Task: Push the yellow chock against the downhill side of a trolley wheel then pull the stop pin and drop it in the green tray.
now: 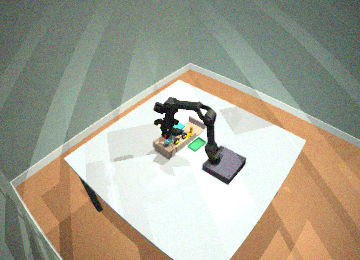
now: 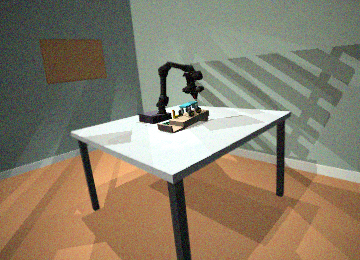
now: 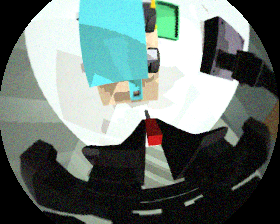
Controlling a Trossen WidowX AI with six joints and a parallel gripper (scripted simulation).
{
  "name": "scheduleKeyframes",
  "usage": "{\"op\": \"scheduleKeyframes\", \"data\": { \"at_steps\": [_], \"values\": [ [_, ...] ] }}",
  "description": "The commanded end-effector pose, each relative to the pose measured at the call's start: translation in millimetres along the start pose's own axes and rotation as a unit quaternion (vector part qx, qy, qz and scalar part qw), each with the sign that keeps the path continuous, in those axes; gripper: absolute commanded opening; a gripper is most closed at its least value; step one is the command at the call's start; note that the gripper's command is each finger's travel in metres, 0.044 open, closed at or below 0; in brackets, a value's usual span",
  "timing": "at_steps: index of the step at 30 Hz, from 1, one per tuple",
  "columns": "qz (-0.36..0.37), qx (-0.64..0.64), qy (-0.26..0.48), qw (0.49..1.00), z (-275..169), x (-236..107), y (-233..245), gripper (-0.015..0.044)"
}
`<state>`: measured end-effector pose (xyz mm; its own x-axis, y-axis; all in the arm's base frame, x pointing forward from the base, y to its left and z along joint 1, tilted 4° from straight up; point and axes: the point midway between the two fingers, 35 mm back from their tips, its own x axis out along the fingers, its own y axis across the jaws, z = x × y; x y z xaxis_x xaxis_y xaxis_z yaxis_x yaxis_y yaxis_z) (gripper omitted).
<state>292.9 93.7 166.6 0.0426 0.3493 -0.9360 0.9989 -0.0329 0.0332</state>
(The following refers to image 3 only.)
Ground green tray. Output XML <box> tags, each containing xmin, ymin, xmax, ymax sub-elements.
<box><xmin>155</xmin><ymin>0</ymin><xmax>180</xmax><ymax>41</ymax></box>
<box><xmin>156</xmin><ymin>4</ymin><xmax>176</xmax><ymax>38</ymax></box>

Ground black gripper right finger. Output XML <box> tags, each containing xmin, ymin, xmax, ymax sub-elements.
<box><xmin>155</xmin><ymin>117</ymin><xmax>229</xmax><ymax>181</ymax></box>

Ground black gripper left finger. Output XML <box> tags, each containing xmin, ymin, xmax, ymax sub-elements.
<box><xmin>81</xmin><ymin>119</ymin><xmax>146</xmax><ymax>186</ymax></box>

